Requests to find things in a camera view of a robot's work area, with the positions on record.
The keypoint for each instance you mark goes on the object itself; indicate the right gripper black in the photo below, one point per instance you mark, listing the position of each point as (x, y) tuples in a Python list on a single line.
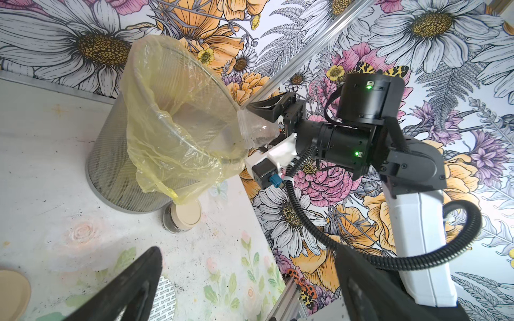
[(290, 107)]

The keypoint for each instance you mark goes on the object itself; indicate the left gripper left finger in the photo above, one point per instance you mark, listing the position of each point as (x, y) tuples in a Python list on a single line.
[(130, 295)]

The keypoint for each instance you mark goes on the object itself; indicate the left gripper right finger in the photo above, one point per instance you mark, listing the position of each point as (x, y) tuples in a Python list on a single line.
[(368, 294)]

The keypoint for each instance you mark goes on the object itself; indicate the clear jar beige lid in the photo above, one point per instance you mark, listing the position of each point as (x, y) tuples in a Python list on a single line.
[(256, 131)]

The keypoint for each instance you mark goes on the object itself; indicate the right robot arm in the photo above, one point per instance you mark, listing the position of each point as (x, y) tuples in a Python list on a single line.
[(366, 134)]

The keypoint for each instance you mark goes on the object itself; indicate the foil sealed tea jar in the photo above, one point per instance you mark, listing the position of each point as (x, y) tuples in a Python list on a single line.
[(164, 302)]

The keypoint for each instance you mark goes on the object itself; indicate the closed beige lid jar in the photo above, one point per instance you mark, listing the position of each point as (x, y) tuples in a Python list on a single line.
[(181, 218)]

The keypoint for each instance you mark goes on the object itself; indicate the yellow bin liner bag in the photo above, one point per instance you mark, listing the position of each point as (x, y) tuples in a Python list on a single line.
[(183, 134)]

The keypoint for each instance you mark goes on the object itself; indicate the mesh waste bin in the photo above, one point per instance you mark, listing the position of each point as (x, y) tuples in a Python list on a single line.
[(111, 173)]

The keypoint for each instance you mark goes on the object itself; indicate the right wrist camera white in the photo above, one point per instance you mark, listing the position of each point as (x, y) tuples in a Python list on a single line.
[(266, 168)]

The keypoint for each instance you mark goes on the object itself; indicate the aluminium front rail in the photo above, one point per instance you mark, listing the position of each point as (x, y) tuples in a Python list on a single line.
[(289, 306)]

